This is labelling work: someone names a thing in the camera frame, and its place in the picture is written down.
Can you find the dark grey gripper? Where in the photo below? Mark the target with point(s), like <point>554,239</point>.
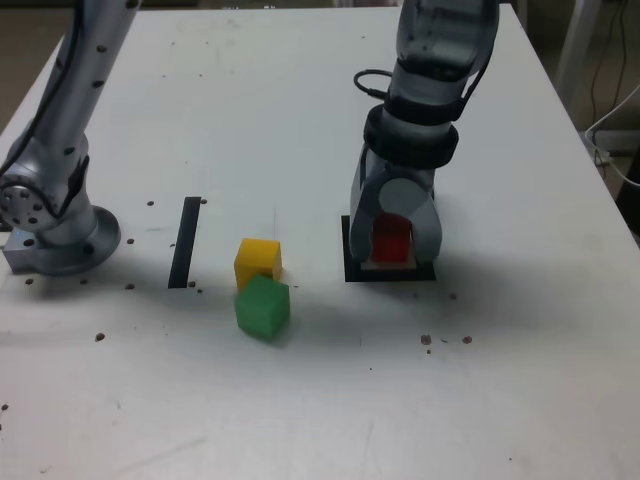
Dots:
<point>417,174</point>

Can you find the red cube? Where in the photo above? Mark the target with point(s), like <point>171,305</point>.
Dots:
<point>392,245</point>

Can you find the yellow cube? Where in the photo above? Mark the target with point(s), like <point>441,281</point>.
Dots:
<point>255,255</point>

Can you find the green cube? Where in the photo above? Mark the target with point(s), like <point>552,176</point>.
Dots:
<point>262,310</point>

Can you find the black tape square outline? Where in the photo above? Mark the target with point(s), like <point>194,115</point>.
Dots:
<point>390,276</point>

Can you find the black tape strip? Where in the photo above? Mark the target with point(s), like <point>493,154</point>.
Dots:
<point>184,240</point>

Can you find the white background post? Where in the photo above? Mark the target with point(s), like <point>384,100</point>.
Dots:
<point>575,40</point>

